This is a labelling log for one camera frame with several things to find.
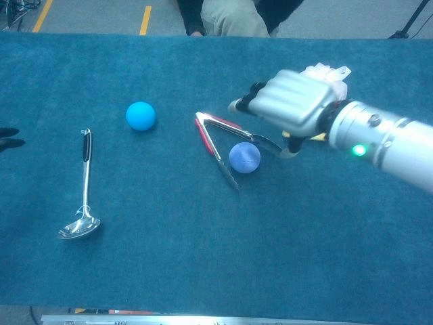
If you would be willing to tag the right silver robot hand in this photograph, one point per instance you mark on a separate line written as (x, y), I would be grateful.
(294, 101)

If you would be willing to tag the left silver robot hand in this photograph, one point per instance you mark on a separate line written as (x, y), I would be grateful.
(10, 144)

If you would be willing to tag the white mesh bath pouf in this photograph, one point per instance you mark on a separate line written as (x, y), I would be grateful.
(329, 72)

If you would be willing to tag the light blue ball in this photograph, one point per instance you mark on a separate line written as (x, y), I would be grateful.
(141, 116)

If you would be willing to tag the steel tongs red grips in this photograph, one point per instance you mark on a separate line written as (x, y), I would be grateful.
(230, 127)

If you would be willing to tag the dark blue ball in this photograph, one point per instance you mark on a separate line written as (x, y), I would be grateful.
(245, 157)

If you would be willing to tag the seated person khaki trousers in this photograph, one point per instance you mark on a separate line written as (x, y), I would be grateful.
(233, 17)

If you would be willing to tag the teal carpet table mat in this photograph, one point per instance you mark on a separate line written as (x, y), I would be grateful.
(216, 237)

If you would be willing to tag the yellow box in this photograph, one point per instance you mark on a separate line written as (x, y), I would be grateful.
(80, 310)

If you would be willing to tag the aluminium rail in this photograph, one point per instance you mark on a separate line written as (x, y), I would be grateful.
(169, 320)

